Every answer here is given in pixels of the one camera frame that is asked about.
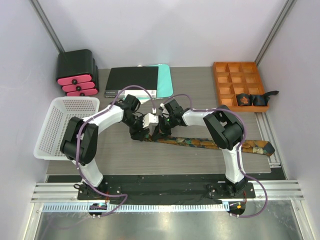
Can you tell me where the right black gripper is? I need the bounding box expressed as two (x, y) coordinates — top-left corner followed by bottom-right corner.
(151, 115), (177, 141)

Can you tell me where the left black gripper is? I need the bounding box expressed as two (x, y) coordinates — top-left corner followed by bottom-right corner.
(122, 114), (150, 141)

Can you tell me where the floral patterned necktie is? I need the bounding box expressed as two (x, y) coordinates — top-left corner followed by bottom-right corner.
(143, 135), (276, 157)

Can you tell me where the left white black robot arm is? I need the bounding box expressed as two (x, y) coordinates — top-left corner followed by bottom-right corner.
(60, 94), (149, 200)

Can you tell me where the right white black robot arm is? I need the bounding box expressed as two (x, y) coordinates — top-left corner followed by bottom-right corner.
(151, 100), (248, 198)

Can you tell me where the black notebook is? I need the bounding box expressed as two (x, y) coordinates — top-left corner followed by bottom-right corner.
(104, 66), (159, 98)

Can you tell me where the orange compartment tray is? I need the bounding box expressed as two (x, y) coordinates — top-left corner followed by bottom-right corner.
(212, 62), (269, 113)

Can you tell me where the rolled tie orange leaf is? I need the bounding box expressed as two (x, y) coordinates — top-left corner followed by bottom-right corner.
(236, 93), (252, 107)

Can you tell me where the black pink drawer organizer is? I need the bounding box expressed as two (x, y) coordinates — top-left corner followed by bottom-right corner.
(55, 49), (99, 97)

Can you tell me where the white perforated plastic basket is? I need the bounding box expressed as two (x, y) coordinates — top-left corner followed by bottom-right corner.
(33, 96), (100, 161)

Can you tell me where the rolled dark blue tie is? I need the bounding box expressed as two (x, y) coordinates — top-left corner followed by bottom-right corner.
(249, 90), (279, 107)

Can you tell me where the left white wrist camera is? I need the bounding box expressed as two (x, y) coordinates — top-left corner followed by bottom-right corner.
(142, 113), (159, 128)

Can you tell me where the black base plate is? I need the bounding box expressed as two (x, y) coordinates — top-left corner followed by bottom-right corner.
(74, 174), (256, 205)

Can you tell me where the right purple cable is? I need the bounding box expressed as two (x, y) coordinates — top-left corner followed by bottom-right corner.
(159, 93), (269, 219)

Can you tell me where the white slotted cable duct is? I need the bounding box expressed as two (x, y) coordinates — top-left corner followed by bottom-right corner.
(42, 202), (230, 213)

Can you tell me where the aluminium rail frame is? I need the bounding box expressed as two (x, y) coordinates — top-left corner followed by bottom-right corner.
(31, 180), (304, 205)

